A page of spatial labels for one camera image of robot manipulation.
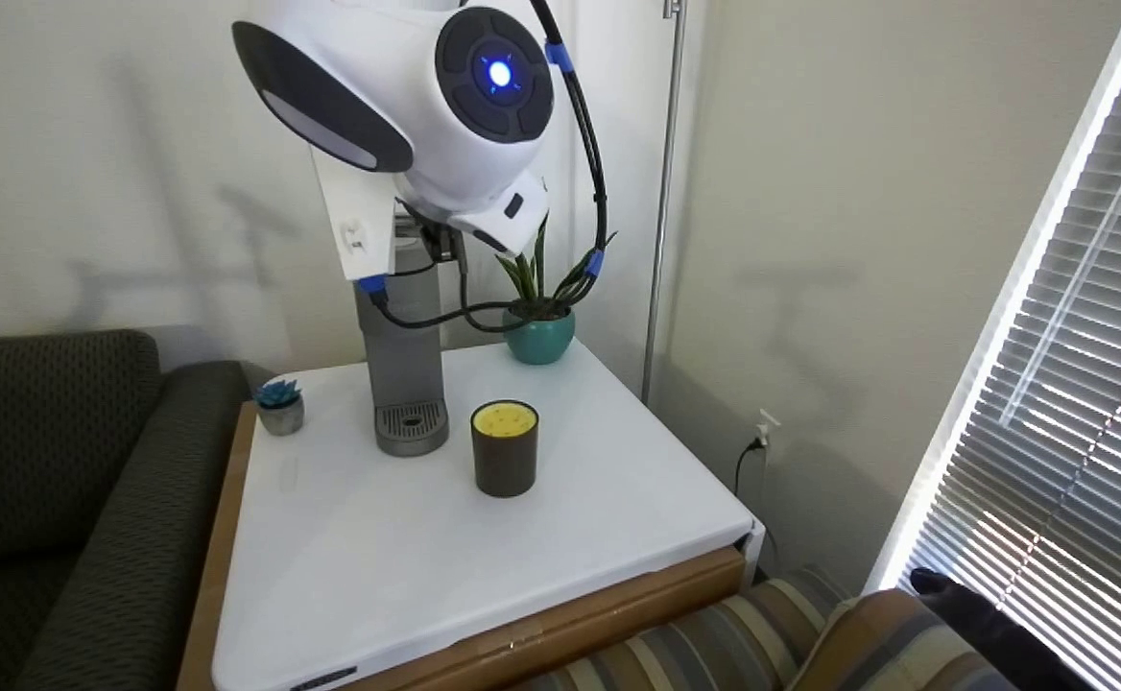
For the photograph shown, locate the grey coffee maker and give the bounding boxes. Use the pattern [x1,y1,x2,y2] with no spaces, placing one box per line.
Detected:
[352,226,450,457]

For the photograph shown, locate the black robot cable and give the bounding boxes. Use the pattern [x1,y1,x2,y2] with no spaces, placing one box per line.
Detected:
[359,0,613,338]

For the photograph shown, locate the white vertical pole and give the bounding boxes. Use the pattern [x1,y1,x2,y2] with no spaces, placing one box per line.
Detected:
[642,0,682,402]

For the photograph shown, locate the white table board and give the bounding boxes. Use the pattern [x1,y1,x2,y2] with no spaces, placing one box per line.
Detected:
[213,345,766,691]

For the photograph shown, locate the striped sofa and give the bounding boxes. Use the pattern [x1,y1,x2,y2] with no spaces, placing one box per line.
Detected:
[510,571,1018,691]

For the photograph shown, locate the dark candle jar yellow wax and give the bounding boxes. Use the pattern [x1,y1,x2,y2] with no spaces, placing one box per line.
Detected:
[469,401,542,498]

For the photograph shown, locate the small blue succulent grey pot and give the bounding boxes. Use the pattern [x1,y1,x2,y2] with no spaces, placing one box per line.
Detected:
[254,382,304,437]

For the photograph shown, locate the window blinds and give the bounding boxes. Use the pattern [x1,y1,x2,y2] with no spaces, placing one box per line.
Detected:
[892,52,1121,691]

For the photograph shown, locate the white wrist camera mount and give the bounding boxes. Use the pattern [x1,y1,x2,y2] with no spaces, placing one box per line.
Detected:
[314,153,549,280]

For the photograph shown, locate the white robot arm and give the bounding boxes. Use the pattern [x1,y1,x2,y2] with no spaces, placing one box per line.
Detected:
[229,0,553,218]

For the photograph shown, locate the dark grey armchair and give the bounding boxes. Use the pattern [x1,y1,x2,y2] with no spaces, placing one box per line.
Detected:
[0,332,246,691]

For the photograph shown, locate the black power cord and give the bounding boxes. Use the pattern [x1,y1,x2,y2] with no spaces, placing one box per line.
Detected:
[726,436,769,495]

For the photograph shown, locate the white wall outlet plug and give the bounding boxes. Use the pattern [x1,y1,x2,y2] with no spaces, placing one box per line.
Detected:
[757,407,785,451]

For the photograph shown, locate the green plant teal pot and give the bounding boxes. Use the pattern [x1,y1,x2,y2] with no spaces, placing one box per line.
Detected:
[498,236,608,364]

